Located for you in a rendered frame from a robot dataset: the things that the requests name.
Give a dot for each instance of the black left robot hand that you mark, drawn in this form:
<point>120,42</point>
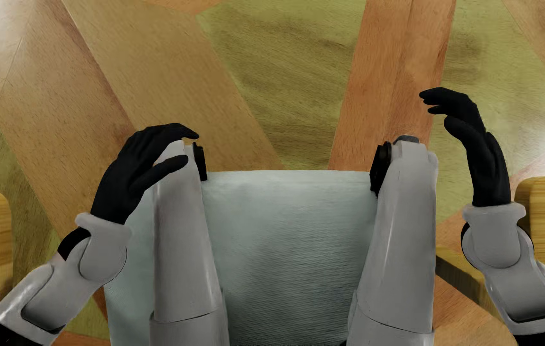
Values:
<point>126,180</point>

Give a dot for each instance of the white left robot leg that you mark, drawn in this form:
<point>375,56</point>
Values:
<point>183,250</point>

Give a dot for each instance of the white robot leg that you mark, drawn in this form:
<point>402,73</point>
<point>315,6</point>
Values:
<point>183,250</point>
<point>399,250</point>

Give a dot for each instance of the pale grey chair seat cushion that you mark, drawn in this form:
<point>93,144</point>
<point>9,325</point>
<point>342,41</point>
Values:
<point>286,254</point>

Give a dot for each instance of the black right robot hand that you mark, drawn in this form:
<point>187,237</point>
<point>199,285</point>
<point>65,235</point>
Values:
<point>481,154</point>

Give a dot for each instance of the white right robot leg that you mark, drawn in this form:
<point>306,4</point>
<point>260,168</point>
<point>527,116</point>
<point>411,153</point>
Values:
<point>399,250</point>

